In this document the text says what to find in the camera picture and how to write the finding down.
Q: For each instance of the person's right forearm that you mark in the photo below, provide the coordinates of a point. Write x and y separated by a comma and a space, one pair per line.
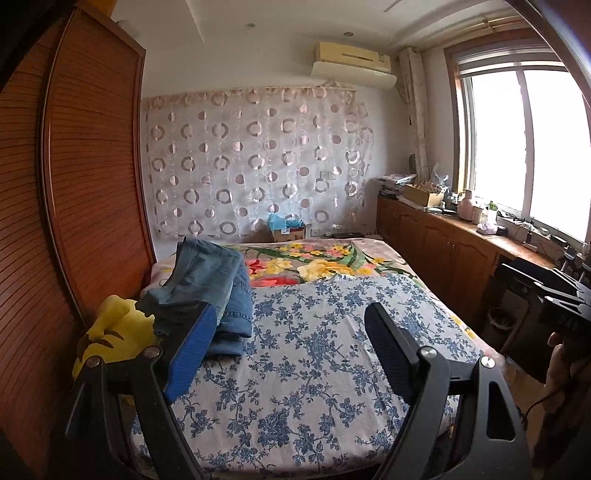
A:
565, 438

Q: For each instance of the long wooden cabinet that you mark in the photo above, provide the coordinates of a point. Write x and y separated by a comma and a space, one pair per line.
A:
434, 249

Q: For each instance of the blue-grey short pants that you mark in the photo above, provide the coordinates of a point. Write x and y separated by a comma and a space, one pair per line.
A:
203, 272

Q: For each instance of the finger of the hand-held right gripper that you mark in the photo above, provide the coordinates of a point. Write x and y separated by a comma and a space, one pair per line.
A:
561, 295
540, 277

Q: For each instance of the cream hanging curtain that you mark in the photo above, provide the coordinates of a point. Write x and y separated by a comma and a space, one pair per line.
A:
418, 115

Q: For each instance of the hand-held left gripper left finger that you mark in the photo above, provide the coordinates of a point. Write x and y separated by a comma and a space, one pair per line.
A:
189, 355

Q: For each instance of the stack of papers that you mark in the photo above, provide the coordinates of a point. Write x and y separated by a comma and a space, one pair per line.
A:
397, 182

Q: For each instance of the person's right hand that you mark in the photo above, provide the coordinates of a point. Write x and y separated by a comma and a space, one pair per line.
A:
558, 369

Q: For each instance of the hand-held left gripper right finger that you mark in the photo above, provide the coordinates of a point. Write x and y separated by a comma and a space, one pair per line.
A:
392, 355

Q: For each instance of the small cardboard box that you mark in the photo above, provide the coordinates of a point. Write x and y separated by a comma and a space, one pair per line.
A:
288, 234

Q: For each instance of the circle patterned sheer curtain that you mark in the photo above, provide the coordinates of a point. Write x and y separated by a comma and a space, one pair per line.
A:
258, 161

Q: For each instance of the pink bottle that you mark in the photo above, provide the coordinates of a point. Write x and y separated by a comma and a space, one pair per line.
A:
465, 207

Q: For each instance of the yellow plush toy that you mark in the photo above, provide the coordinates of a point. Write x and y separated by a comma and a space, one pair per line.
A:
120, 332

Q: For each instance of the window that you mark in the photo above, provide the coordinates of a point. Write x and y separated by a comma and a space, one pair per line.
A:
494, 138

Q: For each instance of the open flat cardboard box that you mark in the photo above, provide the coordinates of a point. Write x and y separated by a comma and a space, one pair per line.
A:
422, 194

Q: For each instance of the wooden slatted wardrobe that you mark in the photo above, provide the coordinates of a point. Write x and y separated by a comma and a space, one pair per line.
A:
69, 184

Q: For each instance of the wastebasket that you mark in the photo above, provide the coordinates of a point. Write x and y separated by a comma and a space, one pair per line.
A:
503, 321

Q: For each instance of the pink flowered blanket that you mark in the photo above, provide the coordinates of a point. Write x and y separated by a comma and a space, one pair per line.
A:
323, 258

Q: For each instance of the wall air conditioner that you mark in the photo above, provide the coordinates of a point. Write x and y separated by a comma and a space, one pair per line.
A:
353, 64

